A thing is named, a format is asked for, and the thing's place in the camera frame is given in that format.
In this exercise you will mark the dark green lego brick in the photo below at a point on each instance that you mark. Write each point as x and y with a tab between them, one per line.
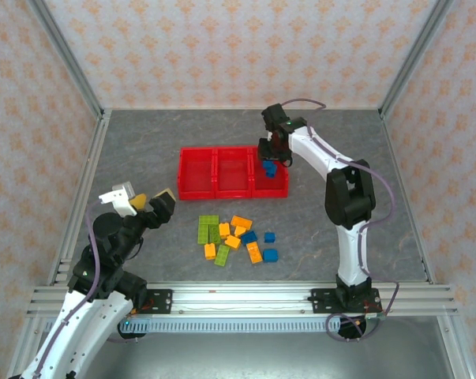
214	233

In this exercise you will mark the large orange lego brick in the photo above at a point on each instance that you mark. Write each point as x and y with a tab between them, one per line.
241	221

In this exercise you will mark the long blue lego brick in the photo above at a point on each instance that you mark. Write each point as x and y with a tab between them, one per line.
249	237

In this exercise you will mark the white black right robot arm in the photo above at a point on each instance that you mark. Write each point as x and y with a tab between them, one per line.
350	252

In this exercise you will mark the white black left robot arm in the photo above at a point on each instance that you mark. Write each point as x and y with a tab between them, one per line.
83	327

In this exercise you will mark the grey metal lower shelf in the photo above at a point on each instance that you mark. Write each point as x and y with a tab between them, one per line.
241	355

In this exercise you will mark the aluminium side rail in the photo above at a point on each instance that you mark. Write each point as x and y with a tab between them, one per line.
407	197
83	197

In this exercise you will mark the aluminium front rail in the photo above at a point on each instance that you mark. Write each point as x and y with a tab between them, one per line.
241	296

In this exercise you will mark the aluminium lower frame post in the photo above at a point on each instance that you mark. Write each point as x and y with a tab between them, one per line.
452	347
30	335

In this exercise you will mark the aluminium frame post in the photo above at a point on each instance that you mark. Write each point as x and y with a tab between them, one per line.
412	59
68	59
30	335
452	347

